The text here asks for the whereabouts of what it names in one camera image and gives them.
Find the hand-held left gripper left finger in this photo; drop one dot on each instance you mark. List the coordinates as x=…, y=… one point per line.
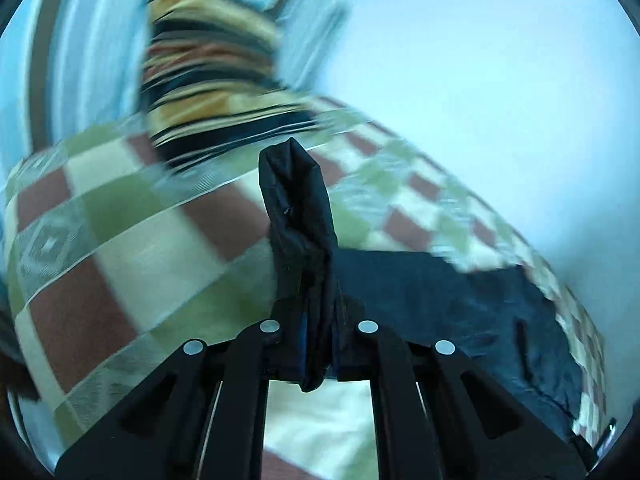
x=301, y=342

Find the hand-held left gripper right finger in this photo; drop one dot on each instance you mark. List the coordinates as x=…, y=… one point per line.
x=345, y=345

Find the black jacket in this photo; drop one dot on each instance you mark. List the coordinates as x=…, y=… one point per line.
x=450, y=300

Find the checkered bedspread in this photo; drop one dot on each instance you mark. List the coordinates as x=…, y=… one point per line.
x=125, y=240

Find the dark cloth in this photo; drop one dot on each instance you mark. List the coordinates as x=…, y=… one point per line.
x=11, y=370

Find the striped light curtain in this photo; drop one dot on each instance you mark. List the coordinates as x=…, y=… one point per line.
x=75, y=60

